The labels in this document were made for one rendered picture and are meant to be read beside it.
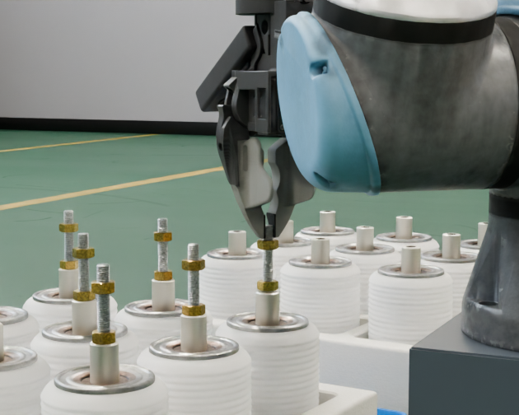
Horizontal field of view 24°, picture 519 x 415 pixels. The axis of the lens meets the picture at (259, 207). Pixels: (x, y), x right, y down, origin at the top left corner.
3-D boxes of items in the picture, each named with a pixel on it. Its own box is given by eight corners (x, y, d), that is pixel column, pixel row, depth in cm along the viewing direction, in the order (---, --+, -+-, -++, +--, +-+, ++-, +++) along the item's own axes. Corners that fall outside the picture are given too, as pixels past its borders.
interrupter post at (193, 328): (174, 352, 101) (173, 314, 100) (196, 347, 102) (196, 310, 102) (191, 357, 99) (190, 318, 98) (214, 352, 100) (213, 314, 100)
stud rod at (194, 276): (185, 333, 100) (184, 243, 99) (194, 331, 101) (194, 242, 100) (193, 334, 100) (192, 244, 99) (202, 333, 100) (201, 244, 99)
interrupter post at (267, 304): (285, 326, 111) (286, 291, 110) (269, 330, 109) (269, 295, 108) (265, 322, 112) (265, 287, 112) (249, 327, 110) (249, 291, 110)
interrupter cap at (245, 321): (324, 324, 111) (324, 317, 111) (275, 340, 105) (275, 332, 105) (260, 314, 116) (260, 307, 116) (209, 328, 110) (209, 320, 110)
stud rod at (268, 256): (272, 305, 111) (273, 224, 110) (273, 307, 110) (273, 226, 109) (261, 305, 111) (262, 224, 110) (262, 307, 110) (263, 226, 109)
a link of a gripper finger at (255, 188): (257, 245, 103) (260, 138, 103) (226, 237, 109) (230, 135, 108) (288, 244, 105) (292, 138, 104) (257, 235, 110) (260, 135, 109)
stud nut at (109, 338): (93, 338, 91) (93, 328, 91) (116, 338, 91) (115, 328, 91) (91, 345, 89) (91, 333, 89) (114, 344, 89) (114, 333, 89)
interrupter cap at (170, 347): (131, 352, 101) (130, 343, 101) (202, 338, 106) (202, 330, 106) (184, 369, 95) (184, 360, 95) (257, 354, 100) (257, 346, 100)
